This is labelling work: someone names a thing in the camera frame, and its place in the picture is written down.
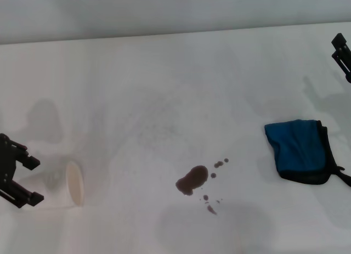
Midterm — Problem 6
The white paper cup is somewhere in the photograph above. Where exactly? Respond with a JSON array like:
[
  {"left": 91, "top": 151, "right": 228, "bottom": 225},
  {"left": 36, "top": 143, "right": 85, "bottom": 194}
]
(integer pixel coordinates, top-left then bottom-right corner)
[{"left": 26, "top": 160, "right": 85, "bottom": 211}]

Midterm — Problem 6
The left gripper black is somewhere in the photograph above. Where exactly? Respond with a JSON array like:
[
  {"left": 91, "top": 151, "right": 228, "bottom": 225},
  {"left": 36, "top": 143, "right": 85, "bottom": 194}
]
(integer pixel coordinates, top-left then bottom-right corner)
[{"left": 0, "top": 133, "right": 45, "bottom": 209}]

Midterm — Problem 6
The blue rag with black trim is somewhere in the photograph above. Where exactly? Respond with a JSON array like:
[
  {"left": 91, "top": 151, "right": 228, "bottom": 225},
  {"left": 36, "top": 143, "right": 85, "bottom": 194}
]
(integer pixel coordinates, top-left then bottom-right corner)
[{"left": 264, "top": 118, "right": 351, "bottom": 188}]

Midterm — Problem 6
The dark brown liquid stain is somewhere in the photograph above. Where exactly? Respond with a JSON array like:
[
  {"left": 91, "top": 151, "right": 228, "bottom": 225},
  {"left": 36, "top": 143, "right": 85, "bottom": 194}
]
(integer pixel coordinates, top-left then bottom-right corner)
[{"left": 175, "top": 157, "right": 230, "bottom": 216}]

